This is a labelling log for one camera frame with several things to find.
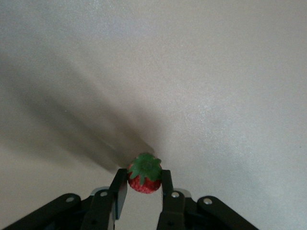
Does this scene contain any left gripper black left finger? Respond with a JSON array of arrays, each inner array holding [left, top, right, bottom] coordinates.
[[0, 168, 129, 230]]

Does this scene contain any large table cover sheet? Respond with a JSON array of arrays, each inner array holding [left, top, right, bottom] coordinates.
[[0, 0, 307, 230]]

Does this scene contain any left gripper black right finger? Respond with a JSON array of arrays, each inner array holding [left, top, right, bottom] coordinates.
[[157, 169, 261, 230]]

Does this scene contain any red strawberry with green leaves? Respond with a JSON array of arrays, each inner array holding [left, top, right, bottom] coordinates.
[[127, 152, 163, 194]]

